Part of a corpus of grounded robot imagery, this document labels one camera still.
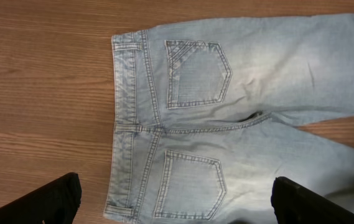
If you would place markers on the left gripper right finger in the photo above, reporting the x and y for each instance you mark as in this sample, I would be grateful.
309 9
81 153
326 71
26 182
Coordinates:
295 204

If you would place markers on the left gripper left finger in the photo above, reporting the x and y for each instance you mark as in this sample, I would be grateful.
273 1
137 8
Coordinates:
54 203

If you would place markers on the light blue denim shorts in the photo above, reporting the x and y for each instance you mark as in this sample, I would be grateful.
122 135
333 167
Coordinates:
208 114

